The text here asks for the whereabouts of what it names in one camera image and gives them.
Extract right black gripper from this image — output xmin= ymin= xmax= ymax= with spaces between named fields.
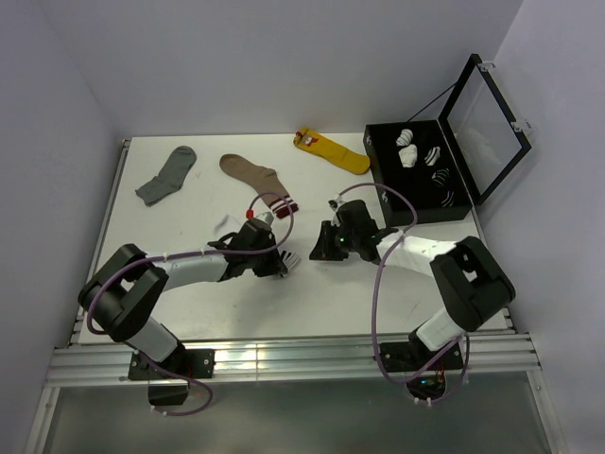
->
xmin=308 ymin=220 xmax=359 ymax=261

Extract white sock black stripes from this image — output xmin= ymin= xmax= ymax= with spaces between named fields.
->
xmin=280 ymin=251 xmax=301 ymax=270

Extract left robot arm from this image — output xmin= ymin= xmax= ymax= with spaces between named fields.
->
xmin=78 ymin=218 xmax=296 ymax=377

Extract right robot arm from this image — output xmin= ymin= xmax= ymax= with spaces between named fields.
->
xmin=309 ymin=200 xmax=516 ymax=369

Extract brown striped sock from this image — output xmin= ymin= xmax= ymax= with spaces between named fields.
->
xmin=219 ymin=154 xmax=299 ymax=218

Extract yellow sock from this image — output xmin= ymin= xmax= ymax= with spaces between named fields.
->
xmin=293 ymin=127 xmax=371 ymax=175

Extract black storage box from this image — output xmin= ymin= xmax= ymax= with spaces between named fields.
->
xmin=363 ymin=120 xmax=471 ymax=226

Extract dark rolled sock lower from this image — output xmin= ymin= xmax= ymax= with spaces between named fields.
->
xmin=441 ymin=190 xmax=456 ymax=207

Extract dark striped rolled sock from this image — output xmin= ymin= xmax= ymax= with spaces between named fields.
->
xmin=431 ymin=168 xmax=450 ymax=189

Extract grey sock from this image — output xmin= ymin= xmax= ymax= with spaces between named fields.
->
xmin=135 ymin=146 xmax=197 ymax=207

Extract striped rolled sock upper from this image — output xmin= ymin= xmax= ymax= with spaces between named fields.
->
xmin=424 ymin=147 xmax=441 ymax=166

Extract white rolled sock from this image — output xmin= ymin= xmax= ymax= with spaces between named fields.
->
xmin=395 ymin=129 xmax=414 ymax=148

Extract box lid with glass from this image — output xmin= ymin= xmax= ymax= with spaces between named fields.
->
xmin=438 ymin=54 xmax=531 ymax=206

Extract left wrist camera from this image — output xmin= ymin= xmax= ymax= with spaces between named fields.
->
xmin=246 ymin=209 xmax=274 ymax=226

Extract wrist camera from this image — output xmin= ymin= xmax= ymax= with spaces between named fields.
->
xmin=328 ymin=194 xmax=347 ymax=226
xmin=246 ymin=209 xmax=274 ymax=226

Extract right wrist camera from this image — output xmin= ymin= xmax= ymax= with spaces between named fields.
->
xmin=328 ymin=194 xmax=347 ymax=226

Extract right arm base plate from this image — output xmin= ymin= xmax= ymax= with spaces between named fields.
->
xmin=379 ymin=341 xmax=463 ymax=373

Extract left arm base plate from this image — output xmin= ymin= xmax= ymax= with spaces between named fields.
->
xmin=128 ymin=349 xmax=216 ymax=381

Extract aluminium frame rail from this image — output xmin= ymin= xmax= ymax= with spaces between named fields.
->
xmin=44 ymin=332 xmax=541 ymax=388

